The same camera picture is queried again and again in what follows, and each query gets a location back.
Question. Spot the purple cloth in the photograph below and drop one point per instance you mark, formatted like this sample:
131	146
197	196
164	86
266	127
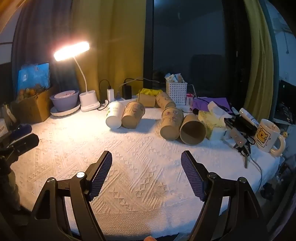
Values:
208	103

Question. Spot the bear print mug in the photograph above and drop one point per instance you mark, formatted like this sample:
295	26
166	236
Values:
266	136

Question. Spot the white charger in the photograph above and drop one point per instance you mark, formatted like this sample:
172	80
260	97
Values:
110	93

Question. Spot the black pouch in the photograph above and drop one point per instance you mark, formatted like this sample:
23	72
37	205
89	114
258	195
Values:
242	124

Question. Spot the bunch of keys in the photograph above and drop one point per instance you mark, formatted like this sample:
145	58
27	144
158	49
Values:
239	139

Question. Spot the packets in basket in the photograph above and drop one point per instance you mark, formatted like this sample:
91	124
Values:
175	77

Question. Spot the yellow tissue pack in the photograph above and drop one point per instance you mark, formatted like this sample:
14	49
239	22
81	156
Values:
211	124

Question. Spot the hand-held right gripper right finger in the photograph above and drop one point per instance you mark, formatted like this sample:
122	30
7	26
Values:
193	176

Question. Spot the purple bowl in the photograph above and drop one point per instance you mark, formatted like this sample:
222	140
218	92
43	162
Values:
64	99

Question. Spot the white paper cup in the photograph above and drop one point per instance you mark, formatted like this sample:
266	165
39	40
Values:
114	114

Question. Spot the white plate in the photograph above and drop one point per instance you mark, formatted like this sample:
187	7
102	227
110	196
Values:
67	112

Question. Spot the yellow cloth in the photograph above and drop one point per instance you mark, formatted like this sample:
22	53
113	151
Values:
151	92

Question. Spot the large cardboard box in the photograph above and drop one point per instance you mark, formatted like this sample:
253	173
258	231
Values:
34	109

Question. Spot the white plastic basket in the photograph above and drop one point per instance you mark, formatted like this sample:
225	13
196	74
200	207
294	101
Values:
177	92

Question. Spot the blue picture board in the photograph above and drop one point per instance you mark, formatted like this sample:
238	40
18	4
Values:
34	75

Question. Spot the black charger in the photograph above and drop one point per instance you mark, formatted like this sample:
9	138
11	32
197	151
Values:
126	92

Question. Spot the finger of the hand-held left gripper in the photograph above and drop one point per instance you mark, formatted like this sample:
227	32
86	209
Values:
24	141
21	129

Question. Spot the small red white box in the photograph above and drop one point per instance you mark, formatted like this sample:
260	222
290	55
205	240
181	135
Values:
189	99

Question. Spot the white desk lamp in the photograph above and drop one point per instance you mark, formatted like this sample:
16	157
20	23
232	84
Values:
89	102

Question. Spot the brown paper cup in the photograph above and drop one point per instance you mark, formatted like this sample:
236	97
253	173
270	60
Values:
192	132
133	113
164	100
171	122

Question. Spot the white textured tablecloth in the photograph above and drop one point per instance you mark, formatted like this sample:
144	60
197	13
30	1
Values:
138	157

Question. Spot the small cardboard box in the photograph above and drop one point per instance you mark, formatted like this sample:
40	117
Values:
146	100

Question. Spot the white tube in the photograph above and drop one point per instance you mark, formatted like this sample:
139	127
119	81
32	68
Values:
248	117

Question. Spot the dark curtain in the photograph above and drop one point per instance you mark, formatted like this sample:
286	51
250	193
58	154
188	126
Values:
41	30

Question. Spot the yellow curtain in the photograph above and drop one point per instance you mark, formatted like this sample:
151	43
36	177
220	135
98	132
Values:
115	46
259	58

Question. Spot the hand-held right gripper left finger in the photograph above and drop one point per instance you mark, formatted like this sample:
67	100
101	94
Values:
100	176

